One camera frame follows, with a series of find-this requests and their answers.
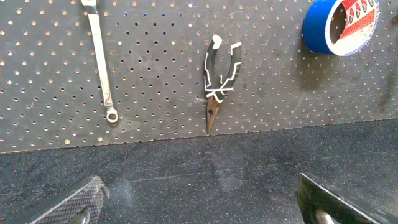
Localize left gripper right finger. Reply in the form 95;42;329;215
295;172;398;224

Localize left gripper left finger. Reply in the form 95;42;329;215
18;175;111;224

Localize black and white pliers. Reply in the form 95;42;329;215
203;34;243;134

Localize roll of blue tape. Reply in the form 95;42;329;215
301;0;381;57

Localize black pegboard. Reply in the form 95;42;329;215
0;0;398;154

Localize wrench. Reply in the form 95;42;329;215
80;0;120;124

